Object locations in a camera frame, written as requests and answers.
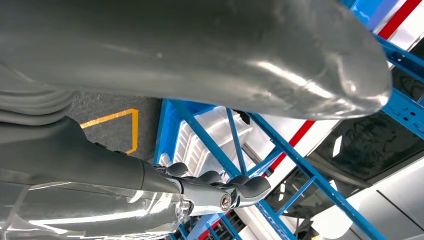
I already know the blue metal shelf rack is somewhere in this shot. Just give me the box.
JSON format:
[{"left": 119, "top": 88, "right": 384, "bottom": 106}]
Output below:
[{"left": 152, "top": 0, "right": 424, "bottom": 240}]

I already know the white plastic crate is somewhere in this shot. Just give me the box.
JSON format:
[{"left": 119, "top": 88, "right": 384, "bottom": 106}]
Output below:
[{"left": 158, "top": 105, "right": 254, "bottom": 180}]

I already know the white car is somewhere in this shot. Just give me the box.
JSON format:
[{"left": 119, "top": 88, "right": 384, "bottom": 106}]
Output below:
[{"left": 198, "top": 0, "right": 424, "bottom": 240}]

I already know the black bracket part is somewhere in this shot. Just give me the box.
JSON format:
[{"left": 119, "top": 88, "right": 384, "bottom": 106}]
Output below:
[{"left": 231, "top": 109, "right": 252, "bottom": 126}]

